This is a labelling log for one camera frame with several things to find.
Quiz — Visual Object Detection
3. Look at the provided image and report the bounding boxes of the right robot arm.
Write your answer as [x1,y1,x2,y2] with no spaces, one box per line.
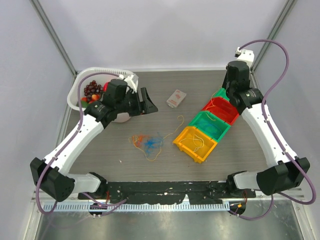
[222,60,310,198]

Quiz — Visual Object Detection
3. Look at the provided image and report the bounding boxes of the grey card box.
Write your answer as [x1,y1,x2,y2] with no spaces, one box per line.
[166,89,187,109]

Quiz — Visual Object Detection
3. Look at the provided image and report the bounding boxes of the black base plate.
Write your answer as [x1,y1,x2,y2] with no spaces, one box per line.
[90,181,256,205]

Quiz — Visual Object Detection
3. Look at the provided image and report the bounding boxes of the near green plastic bin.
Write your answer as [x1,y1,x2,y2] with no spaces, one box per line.
[188,111,231,143]

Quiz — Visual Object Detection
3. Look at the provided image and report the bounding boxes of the yellow cable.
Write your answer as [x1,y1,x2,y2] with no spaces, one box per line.
[128,115,185,162]

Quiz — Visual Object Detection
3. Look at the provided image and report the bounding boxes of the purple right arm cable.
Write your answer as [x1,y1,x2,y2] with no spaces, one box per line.
[228,39,317,221]

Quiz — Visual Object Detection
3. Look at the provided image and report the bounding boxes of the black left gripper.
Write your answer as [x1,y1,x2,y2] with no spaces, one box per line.
[116,87,158,117]

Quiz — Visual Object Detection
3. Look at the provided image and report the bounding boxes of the dark red grape bunch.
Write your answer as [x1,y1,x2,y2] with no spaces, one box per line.
[83,80,103,96]

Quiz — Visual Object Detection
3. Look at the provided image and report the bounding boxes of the white slotted cable duct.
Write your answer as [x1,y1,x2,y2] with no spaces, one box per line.
[54,201,230,213]

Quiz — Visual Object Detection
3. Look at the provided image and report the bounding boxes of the green plastic bin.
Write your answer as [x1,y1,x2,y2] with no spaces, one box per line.
[188,111,231,143]
[213,87,230,101]

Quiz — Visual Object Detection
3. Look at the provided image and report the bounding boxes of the aluminium frame post right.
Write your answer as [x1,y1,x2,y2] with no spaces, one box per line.
[251,0,297,74]

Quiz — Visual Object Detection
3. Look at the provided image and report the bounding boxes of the strawberry pile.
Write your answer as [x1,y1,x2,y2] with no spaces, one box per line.
[81,94,100,104]

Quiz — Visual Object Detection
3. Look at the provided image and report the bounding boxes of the aluminium frame post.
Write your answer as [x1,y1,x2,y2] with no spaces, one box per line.
[251,0,297,74]
[29,0,78,78]

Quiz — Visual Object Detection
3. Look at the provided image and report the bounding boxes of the white cable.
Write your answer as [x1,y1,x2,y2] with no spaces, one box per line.
[180,133,205,153]

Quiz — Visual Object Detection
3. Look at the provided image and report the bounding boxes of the orange cable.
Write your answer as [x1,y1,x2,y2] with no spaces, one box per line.
[134,134,147,147]

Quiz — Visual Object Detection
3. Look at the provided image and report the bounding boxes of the aluminium frame post left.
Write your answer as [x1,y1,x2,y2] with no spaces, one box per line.
[29,0,78,78]

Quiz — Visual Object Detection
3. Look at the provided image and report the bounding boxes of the red plastic bin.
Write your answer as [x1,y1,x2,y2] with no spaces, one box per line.
[202,96,239,126]

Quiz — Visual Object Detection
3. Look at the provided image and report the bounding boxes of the far green plastic bin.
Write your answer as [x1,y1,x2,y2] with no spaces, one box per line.
[213,87,230,101]

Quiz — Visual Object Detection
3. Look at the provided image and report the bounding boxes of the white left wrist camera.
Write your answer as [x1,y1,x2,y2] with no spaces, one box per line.
[117,73,139,93]

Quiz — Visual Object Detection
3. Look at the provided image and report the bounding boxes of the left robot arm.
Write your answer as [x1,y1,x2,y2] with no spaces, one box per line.
[30,78,158,202]

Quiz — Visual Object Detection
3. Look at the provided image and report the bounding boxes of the red apple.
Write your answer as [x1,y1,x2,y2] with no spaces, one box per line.
[103,82,109,92]

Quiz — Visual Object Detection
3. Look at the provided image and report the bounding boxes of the white fruit basket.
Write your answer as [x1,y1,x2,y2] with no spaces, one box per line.
[67,67,133,129]

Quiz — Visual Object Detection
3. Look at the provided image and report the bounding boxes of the yellow plastic bin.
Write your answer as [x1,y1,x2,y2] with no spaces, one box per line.
[172,126,218,164]

